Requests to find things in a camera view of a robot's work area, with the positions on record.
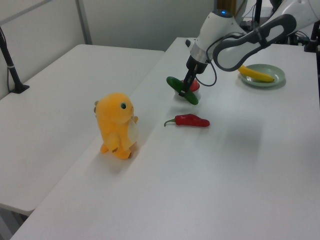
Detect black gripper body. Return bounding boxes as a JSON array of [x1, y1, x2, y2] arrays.
[[186, 55, 209, 75]]

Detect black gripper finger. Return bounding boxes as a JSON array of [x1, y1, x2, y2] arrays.
[[178, 67, 196, 98], [190, 65, 200, 85]]

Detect green cucumber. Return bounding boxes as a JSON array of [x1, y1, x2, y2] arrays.
[[166, 76, 200, 106]]

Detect small grey bowl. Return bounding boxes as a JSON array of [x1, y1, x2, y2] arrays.
[[174, 86, 202, 101]]

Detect red apple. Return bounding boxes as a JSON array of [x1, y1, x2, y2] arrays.
[[183, 78, 200, 92]]

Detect red chili pepper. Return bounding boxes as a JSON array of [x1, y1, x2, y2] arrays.
[[163, 113, 211, 128]]

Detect yellow banana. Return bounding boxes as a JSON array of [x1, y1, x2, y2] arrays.
[[237, 64, 276, 83]]

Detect light green plate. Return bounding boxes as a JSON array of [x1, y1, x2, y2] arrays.
[[240, 63, 286, 88]]

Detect orange plush toy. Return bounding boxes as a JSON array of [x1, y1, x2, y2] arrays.
[[94, 92, 140, 160]]

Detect black vertical pole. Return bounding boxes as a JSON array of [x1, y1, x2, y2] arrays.
[[254, 0, 263, 24]]

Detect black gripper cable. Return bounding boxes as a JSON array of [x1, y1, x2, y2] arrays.
[[195, 32, 247, 88]]

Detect black clamped camera stand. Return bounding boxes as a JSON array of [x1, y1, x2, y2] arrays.
[[303, 18, 320, 53]]

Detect grey metal partition post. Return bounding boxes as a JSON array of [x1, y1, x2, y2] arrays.
[[74, 0, 93, 45]]

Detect black camera stand with cable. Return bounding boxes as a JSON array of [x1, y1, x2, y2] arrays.
[[0, 26, 30, 95]]

